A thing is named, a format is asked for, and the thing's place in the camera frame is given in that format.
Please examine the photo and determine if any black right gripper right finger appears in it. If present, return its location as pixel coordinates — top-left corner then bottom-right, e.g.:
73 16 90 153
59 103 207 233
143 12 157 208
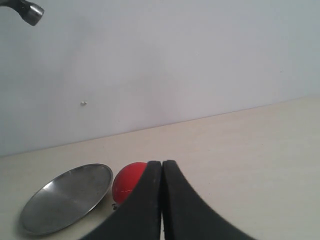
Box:
161 160 253 240

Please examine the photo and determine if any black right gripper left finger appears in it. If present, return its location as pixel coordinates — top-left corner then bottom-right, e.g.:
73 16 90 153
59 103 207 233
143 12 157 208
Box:
82 161 162 240

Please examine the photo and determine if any yellow black claw hammer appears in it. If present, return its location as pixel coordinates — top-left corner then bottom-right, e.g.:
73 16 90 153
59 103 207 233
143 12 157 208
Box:
0 0 45 26

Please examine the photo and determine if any red dome push button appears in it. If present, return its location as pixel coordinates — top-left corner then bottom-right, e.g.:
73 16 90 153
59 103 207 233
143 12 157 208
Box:
112 162 147 205

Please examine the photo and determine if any round stainless steel plate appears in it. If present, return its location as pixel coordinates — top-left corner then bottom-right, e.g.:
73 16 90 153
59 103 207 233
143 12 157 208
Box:
19 163 113 236

